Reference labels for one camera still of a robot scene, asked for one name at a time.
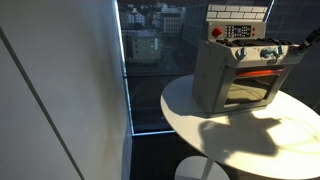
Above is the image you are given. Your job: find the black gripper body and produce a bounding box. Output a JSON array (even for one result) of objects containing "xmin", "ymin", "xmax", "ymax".
[{"xmin": 304, "ymin": 27, "xmax": 320, "ymax": 48}]

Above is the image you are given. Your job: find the blue stove knob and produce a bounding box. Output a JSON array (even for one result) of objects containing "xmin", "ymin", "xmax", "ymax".
[
  {"xmin": 259, "ymin": 47, "xmax": 274, "ymax": 60},
  {"xmin": 273, "ymin": 44, "xmax": 285, "ymax": 58},
  {"xmin": 234, "ymin": 46, "xmax": 248, "ymax": 62}
]

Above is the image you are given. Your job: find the red round panel knob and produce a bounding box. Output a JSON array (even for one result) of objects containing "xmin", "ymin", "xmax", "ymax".
[{"xmin": 211, "ymin": 27, "xmax": 224, "ymax": 38}]

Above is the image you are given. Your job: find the grey toy stove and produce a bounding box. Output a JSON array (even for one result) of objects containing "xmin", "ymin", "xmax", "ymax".
[{"xmin": 191, "ymin": 3, "xmax": 306, "ymax": 118}]

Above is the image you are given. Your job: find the oven door with glass window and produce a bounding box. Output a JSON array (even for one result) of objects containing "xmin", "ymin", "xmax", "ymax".
[{"xmin": 213, "ymin": 63, "xmax": 294, "ymax": 114}]

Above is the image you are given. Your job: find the red oven door handle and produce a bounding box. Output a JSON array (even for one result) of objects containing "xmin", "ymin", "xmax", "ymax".
[{"xmin": 235, "ymin": 68, "xmax": 286, "ymax": 78}]

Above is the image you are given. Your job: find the white table pedestal base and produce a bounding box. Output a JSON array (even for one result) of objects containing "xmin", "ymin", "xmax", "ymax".
[{"xmin": 174, "ymin": 154, "xmax": 231, "ymax": 180}]

